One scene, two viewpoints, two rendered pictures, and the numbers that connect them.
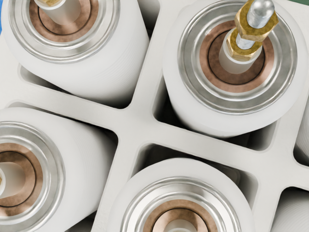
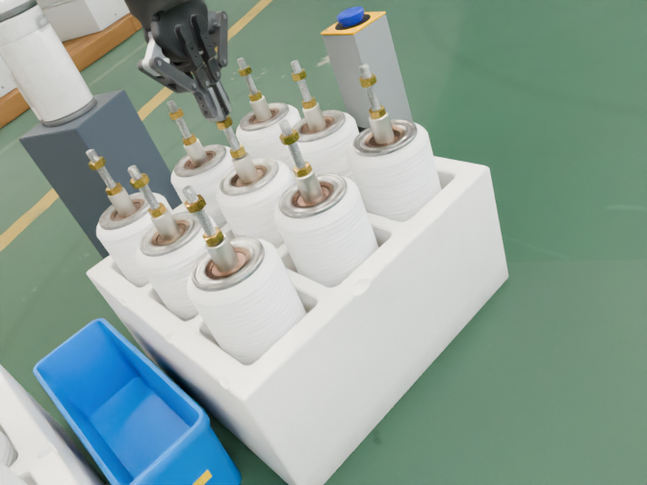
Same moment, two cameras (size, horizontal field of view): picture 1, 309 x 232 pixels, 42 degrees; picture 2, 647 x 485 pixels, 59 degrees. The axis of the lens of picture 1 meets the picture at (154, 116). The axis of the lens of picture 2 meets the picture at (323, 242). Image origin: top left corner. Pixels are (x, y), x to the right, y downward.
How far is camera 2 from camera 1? 0.67 m
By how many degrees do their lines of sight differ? 55
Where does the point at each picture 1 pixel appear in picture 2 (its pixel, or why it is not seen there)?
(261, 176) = not seen: hidden behind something
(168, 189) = (227, 179)
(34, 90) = not seen: hidden behind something
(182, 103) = (202, 178)
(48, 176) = (184, 216)
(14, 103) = (151, 295)
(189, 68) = (190, 172)
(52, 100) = not seen: hidden behind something
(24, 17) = (116, 222)
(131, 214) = (225, 190)
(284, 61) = (215, 147)
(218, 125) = (220, 168)
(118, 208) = (220, 197)
